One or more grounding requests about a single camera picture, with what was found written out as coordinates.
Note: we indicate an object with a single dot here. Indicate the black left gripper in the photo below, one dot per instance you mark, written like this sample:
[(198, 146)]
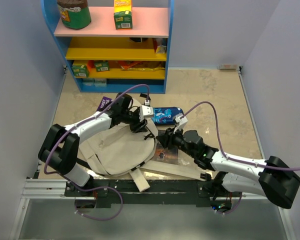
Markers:
[(139, 126)]

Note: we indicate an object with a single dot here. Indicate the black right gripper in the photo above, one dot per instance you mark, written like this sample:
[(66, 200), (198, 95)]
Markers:
[(167, 138)]

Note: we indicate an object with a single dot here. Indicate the dark tale of two cities book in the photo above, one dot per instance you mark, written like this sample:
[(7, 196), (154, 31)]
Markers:
[(165, 155)]

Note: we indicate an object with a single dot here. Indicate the blue dinosaur pencil case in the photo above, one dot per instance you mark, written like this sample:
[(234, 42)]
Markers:
[(164, 116)]

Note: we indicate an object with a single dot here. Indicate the cream canvas backpack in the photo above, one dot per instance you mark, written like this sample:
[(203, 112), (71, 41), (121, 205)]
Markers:
[(118, 151)]

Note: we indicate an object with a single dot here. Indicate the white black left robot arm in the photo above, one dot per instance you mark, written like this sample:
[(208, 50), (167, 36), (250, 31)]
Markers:
[(60, 147)]

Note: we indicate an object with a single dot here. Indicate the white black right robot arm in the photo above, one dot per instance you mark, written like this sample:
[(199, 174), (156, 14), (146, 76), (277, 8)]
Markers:
[(271, 178)]

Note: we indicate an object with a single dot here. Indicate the light blue tissue pack right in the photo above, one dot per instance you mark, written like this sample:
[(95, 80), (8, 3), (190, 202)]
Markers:
[(100, 82)]

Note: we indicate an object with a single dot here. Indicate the orange snack bag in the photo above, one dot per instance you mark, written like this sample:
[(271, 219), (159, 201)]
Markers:
[(141, 66)]

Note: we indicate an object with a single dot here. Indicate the purple treehouse book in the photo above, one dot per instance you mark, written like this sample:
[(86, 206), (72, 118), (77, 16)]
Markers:
[(105, 101)]

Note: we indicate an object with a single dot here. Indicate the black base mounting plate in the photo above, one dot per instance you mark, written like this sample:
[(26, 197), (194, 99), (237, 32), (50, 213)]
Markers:
[(161, 192)]

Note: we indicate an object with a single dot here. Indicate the green orange box right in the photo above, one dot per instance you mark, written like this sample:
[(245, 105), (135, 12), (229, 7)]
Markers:
[(101, 65)]

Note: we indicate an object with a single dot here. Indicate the green orange box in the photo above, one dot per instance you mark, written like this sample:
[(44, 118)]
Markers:
[(80, 71), (101, 65)]

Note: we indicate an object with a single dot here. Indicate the blue yellow pink shelf unit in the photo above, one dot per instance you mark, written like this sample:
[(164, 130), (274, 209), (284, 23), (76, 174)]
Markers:
[(101, 41)]

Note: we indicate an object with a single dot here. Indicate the green orange box left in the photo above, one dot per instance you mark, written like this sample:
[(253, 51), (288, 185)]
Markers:
[(80, 71)]

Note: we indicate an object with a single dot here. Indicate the small carton on shelf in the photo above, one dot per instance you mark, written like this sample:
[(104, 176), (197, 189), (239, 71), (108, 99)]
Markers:
[(160, 45)]

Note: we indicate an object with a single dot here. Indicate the yellow green sponge box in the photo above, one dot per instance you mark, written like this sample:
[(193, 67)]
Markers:
[(123, 15)]

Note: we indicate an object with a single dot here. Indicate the brown green canister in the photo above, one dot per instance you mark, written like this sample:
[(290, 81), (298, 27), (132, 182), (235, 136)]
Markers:
[(74, 14)]

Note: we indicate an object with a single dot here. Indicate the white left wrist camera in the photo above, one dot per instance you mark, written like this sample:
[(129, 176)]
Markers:
[(145, 112)]

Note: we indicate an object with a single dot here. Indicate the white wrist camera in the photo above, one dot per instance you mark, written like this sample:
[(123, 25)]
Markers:
[(145, 112), (180, 121)]

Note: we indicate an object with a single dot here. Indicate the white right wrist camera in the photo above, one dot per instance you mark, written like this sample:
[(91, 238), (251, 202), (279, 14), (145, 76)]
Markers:
[(180, 121)]

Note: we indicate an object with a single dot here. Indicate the white label on wall base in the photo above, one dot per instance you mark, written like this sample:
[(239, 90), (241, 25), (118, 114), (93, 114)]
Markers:
[(228, 67)]

